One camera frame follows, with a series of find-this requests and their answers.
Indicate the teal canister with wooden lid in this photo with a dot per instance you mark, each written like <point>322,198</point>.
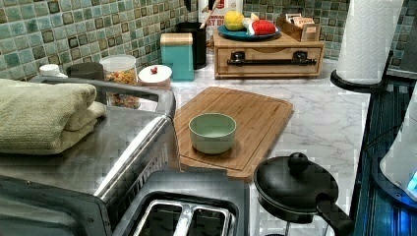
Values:
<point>177,54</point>

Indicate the wooden spoon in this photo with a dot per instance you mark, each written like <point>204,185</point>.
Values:
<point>212,4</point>

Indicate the white electric kettle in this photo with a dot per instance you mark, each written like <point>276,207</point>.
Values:
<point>396,172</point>

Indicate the clear cereal jar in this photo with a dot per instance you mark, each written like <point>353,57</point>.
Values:
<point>121,69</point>

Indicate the small white jar lid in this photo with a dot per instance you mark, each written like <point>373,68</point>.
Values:
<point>51,70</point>

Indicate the wooden drawer front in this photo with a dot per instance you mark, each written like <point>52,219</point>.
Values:
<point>223,69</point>

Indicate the black pot with lid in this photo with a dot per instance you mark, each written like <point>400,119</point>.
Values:
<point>295,189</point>

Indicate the light green ceramic bowl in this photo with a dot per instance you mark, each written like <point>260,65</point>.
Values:
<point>212,133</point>

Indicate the black utensil holder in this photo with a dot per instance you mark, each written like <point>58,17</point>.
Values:
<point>199,42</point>

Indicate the bamboo cutting board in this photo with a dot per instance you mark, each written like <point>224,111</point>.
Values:
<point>260,121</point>

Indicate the silver two-slot toaster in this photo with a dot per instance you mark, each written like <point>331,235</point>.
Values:
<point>198,203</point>

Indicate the black bar drawer handle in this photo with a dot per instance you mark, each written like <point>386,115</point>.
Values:
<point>299,58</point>

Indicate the wooden drawer cabinet box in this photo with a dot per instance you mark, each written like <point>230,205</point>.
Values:
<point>281,40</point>

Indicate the yellow toy fruit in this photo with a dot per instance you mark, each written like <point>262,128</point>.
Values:
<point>233,20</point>

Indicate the red and white food box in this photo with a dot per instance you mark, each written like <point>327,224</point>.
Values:
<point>217,17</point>

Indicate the black paper towel holder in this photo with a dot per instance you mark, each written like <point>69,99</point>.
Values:
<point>381,86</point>

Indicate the stainless toaster oven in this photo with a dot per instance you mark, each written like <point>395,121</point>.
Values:
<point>86,189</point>

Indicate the wooden tea bag box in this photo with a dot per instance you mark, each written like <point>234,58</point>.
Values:
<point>299,28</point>

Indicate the dark round jar lid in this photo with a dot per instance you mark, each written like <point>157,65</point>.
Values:
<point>87,70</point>

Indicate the folded green towel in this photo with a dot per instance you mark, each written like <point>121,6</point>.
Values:
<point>46,119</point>

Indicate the red and white toy food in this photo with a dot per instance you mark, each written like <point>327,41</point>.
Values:
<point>261,27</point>

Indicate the white lidded sugar bowl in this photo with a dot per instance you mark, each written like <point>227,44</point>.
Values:
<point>155,77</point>

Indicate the blue plate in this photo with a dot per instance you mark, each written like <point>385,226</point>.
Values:
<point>242,34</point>

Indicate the white paper towel roll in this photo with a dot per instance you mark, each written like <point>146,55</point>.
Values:
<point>368,34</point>

